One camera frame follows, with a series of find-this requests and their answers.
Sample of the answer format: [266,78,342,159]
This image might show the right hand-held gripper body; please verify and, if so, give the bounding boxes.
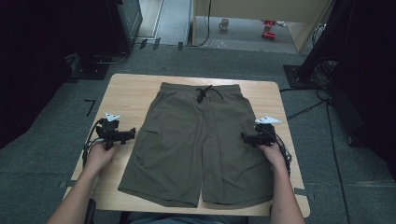
[252,115,282,147]

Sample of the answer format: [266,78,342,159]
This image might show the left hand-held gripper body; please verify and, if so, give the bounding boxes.
[95,112,123,151]

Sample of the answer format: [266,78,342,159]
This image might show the olive green shorts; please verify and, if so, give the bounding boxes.
[117,81,275,209]

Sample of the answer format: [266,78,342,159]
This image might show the person's right hand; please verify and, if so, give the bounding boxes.
[257,142,288,173]

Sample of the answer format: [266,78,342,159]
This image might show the person's left hand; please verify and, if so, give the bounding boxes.
[84,140,119,173]

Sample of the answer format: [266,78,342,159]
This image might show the angled black floor tape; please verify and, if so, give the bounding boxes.
[83,98,97,118]

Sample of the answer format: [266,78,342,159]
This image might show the black stand base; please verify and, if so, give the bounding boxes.
[68,50,131,81]

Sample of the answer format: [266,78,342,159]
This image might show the grey floor tape strip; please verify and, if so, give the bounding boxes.
[293,187,316,201]
[58,179,76,189]

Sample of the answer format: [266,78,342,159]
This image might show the person's lap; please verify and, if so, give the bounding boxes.
[120,211,250,224]

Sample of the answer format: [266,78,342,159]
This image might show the black cabinet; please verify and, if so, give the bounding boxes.
[104,0,144,54]

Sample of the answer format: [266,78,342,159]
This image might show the beige mug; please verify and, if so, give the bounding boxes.
[218,18,231,32]

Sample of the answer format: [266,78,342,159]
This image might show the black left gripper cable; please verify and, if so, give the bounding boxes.
[81,119,106,169]

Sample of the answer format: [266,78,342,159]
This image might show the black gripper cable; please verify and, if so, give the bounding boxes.
[81,119,106,169]
[267,130,293,175]

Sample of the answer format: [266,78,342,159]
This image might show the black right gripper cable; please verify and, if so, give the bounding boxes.
[267,130,293,175]

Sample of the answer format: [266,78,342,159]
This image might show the black square base plate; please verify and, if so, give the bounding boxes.
[282,63,316,90]

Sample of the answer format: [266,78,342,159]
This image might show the long black floor cable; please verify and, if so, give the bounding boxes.
[324,100,352,224]

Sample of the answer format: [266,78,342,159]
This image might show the white cable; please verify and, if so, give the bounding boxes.
[311,22,327,48]

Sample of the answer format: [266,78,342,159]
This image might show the black slanted stand post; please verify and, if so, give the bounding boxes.
[298,0,356,82]

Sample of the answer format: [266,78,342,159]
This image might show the black hanging cable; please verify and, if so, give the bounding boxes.
[188,0,213,49]

